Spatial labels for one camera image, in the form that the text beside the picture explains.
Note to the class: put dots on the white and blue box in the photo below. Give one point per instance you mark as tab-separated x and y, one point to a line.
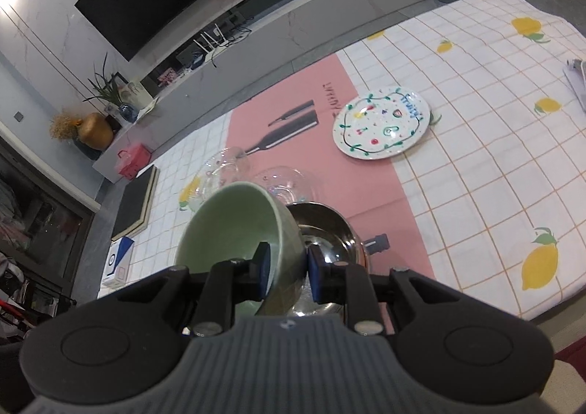
116	263

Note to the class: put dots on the white printed container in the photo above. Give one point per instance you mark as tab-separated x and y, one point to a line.
137	93

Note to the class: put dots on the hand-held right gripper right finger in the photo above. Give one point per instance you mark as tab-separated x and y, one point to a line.
316	276

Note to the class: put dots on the white router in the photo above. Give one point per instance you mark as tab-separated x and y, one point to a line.
213	45

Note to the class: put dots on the white painted plate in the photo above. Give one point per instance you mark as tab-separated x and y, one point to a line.
382	123

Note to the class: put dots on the dried yellow flowers in vase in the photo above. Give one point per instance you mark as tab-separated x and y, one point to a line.
64	128

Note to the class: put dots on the green bowl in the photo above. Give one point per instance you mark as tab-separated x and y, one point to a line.
229	226

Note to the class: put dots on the lemon print checked tablecloth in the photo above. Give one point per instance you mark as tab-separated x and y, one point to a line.
480	167

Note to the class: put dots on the pink basket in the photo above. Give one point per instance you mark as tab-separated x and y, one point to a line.
132	162

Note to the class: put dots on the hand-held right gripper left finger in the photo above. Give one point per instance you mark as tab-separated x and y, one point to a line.
264	270

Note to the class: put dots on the gold vase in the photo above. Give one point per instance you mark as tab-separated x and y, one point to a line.
95	132

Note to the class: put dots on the grey stone television bench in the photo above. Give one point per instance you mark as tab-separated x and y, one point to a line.
320	20

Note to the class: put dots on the clear glass bowl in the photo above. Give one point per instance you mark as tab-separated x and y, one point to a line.
219	171
284	180

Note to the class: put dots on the green plant in blue vase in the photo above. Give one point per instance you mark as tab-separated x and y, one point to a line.
128	112

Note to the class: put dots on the black notebook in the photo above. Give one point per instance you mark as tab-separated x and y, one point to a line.
132	203

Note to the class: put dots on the pink photo card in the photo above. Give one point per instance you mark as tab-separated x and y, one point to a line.
167	76

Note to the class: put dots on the red cloth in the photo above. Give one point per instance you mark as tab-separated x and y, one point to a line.
572	352

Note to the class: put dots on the white phone stand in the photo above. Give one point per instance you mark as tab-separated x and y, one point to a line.
577	80

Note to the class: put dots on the dark glass door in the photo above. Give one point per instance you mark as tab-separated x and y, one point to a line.
41	222

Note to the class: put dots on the pink table runner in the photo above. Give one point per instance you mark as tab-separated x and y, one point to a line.
366	194

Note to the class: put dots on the orange steel bowl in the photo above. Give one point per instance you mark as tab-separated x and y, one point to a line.
329	231

